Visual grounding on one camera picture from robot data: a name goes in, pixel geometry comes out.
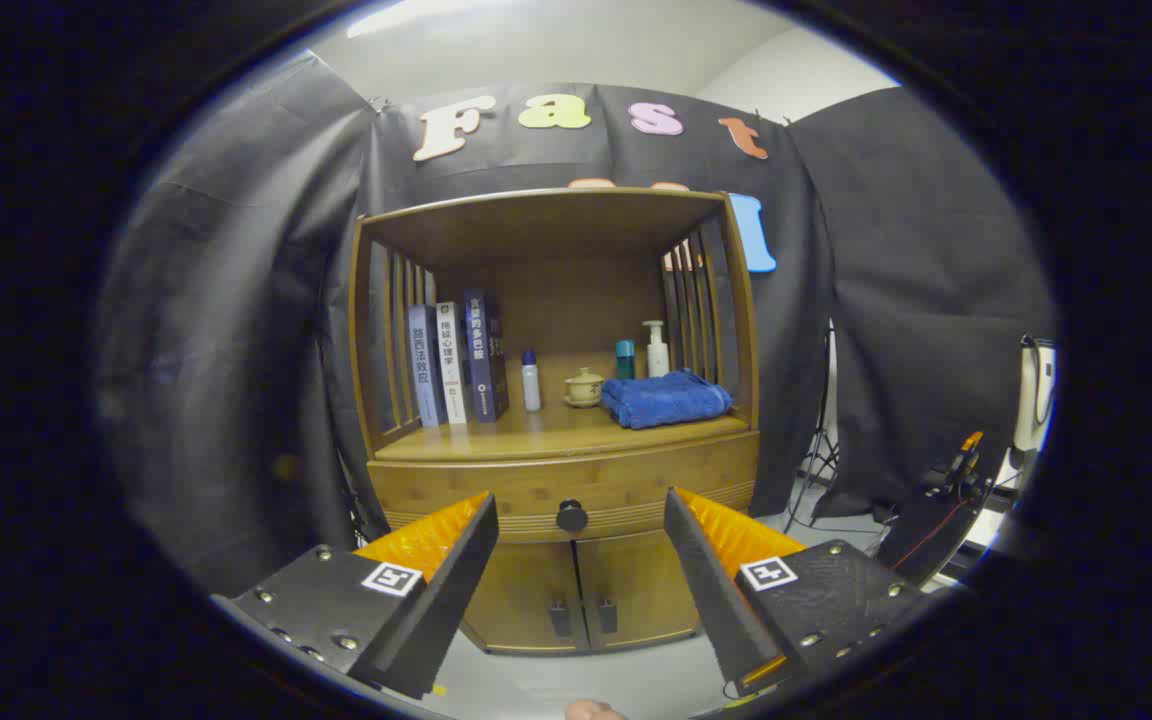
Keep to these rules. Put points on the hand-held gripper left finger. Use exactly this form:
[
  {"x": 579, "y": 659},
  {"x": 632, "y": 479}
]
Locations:
[{"x": 446, "y": 600}]

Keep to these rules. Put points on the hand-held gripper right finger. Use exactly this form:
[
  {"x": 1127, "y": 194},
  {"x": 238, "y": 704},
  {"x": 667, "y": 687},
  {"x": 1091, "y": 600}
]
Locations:
[{"x": 716, "y": 600}]

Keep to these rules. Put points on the wooden drawer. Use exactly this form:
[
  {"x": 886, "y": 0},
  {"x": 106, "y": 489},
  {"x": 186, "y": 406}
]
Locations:
[{"x": 636, "y": 480}]

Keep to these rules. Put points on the wooden cabinet door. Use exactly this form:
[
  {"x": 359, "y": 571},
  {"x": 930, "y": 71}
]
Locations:
[
  {"x": 526, "y": 590},
  {"x": 636, "y": 585}
]

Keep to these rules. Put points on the wooden countertop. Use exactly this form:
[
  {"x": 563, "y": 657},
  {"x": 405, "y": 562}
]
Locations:
[{"x": 556, "y": 425}]

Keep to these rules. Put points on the wooden cabinet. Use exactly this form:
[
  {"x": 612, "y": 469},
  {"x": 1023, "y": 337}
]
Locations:
[{"x": 536, "y": 225}]

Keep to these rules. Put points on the black tripod stand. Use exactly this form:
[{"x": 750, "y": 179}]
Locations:
[{"x": 818, "y": 450}]

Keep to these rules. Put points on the blue folded towel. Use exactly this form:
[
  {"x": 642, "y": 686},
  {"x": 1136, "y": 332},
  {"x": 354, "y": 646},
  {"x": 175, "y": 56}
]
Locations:
[{"x": 666, "y": 400}]

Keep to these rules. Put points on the white bottle blue cap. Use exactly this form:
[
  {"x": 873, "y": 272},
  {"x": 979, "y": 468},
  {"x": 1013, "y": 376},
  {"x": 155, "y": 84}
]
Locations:
[{"x": 531, "y": 385}]

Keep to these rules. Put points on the black device with orange tip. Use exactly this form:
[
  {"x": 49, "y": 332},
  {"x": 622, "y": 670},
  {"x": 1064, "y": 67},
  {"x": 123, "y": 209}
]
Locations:
[{"x": 936, "y": 520}]

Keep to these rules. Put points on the grey-blue book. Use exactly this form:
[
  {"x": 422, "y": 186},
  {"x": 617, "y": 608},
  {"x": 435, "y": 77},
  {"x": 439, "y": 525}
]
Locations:
[{"x": 423, "y": 365}]

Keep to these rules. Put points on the white book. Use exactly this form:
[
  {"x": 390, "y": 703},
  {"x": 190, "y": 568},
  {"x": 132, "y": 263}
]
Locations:
[{"x": 451, "y": 360}]

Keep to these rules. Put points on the dark blue book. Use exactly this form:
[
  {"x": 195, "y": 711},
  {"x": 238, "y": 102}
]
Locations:
[{"x": 484, "y": 355}]

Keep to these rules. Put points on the beige lidded teacup with saucer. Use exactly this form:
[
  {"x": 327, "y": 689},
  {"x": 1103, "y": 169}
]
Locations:
[{"x": 584, "y": 388}]

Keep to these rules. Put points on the white pump bottle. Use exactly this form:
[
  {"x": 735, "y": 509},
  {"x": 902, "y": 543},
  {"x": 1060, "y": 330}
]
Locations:
[{"x": 656, "y": 355}]

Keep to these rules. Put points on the teal bottle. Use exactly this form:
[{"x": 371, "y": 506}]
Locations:
[{"x": 625, "y": 358}]

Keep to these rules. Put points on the black backdrop cloth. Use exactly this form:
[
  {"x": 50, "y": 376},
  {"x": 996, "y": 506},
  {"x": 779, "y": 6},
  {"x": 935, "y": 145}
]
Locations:
[{"x": 886, "y": 250}]

